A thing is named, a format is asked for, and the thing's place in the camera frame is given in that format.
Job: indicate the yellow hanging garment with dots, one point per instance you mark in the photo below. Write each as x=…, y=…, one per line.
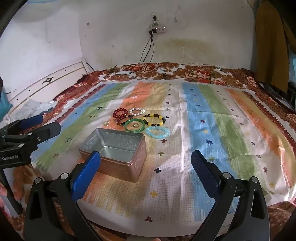
x=268, y=46

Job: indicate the wall socket with plug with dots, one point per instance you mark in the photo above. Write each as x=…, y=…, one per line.
x=155, y=18

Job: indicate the teal plastic bag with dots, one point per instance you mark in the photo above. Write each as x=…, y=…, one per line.
x=4, y=104

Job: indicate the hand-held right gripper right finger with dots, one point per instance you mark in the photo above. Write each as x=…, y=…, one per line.
x=204, y=176

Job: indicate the person's left hand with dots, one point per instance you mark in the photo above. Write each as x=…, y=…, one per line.
x=2, y=191

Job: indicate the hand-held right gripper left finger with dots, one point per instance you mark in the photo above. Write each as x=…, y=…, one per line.
x=86, y=176

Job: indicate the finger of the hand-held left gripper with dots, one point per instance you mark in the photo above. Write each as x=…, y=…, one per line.
x=47, y=132
x=32, y=121

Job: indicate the green jade bangle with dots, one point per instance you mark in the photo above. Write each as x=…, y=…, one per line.
x=126, y=126

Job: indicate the silver metal tin box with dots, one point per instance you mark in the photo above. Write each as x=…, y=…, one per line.
x=124, y=170

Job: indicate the striped printed cloth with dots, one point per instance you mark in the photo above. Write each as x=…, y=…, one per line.
x=208, y=115

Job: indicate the white wooden headboard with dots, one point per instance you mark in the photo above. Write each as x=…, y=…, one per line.
x=46, y=90

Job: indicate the white power strip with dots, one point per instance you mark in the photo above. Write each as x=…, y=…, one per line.
x=158, y=29

